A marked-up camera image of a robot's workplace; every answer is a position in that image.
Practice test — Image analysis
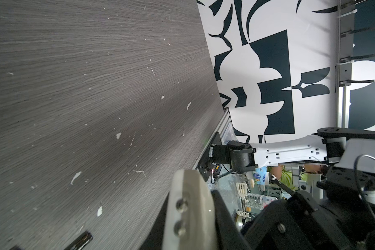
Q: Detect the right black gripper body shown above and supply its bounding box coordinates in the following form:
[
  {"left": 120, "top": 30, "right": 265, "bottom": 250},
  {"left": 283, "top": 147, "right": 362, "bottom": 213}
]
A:
[{"left": 242, "top": 189, "right": 375, "bottom": 250}]

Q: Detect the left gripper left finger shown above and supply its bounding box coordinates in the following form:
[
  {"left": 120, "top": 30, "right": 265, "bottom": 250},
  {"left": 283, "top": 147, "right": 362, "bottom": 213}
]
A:
[{"left": 161, "top": 170, "right": 217, "bottom": 250}]

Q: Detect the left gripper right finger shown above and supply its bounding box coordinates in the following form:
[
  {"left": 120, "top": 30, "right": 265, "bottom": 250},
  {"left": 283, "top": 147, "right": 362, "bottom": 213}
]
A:
[{"left": 211, "top": 190, "right": 252, "bottom": 250}]

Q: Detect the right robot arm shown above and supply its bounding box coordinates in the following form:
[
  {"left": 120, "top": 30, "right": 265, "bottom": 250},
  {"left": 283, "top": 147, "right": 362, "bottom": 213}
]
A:
[{"left": 209, "top": 128, "right": 375, "bottom": 250}]

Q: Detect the lying black battery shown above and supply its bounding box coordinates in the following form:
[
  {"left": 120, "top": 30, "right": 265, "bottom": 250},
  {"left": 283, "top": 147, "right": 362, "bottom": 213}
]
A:
[{"left": 65, "top": 231, "right": 93, "bottom": 250}]

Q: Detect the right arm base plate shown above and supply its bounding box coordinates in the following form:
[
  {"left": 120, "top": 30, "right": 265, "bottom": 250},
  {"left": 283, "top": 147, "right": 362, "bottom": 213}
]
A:
[{"left": 196, "top": 132, "right": 222, "bottom": 182}]

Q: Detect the wall hook rail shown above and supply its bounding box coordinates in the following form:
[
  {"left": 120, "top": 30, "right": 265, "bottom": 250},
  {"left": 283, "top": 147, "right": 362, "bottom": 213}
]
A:
[{"left": 336, "top": 1, "right": 375, "bottom": 96}]

